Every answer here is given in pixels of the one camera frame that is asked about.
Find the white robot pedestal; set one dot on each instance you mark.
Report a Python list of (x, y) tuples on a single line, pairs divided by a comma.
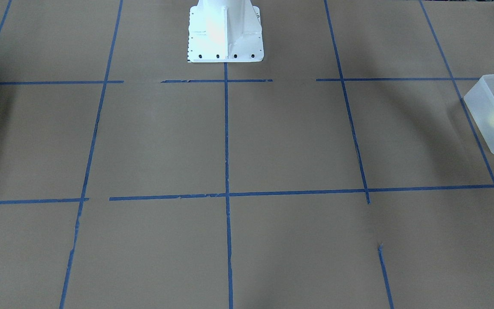
[(225, 31)]

